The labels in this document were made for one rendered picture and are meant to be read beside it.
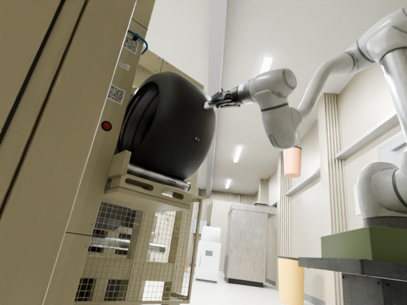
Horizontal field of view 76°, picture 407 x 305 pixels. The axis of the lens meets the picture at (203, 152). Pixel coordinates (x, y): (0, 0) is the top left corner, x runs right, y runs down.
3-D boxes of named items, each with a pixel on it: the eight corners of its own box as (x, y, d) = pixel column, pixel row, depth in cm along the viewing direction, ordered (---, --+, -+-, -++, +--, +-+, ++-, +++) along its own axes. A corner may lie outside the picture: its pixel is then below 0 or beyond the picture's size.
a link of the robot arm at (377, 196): (381, 224, 106) (370, 173, 115) (431, 219, 90) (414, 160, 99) (351, 219, 101) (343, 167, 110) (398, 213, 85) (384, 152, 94)
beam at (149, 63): (126, 56, 153) (132, 37, 159) (109, 74, 172) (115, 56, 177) (202, 102, 189) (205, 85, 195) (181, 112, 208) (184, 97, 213)
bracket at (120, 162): (119, 173, 97) (125, 149, 101) (84, 184, 126) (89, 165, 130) (127, 175, 99) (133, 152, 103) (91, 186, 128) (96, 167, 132)
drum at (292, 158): (304, 173, 520) (304, 147, 542) (286, 172, 522) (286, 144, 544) (298, 179, 555) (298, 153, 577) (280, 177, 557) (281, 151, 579)
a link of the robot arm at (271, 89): (243, 78, 94) (252, 113, 96) (280, 65, 82) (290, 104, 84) (260, 74, 101) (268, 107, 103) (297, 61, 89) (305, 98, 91)
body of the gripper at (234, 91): (252, 90, 106) (235, 95, 113) (238, 80, 101) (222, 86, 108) (249, 106, 104) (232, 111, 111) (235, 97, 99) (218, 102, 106)
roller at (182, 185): (117, 170, 106) (122, 170, 103) (121, 160, 107) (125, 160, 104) (184, 191, 127) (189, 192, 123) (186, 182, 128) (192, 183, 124)
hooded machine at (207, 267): (218, 284, 600) (224, 227, 647) (194, 281, 602) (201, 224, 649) (217, 281, 664) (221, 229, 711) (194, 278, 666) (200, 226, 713)
